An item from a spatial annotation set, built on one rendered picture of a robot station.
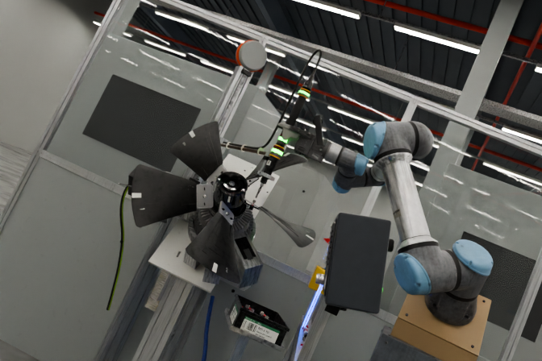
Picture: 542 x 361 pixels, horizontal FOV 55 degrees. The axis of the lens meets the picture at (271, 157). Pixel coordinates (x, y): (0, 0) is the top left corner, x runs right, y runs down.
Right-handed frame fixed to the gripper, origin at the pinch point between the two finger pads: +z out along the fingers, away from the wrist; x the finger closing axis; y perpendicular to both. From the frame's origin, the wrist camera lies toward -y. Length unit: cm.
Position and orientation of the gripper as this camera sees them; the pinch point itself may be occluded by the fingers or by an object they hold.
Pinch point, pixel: (281, 124)
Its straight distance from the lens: 197.3
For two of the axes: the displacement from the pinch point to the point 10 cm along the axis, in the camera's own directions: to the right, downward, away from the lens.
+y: -4.2, 9.0, -1.1
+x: 0.9, 1.6, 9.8
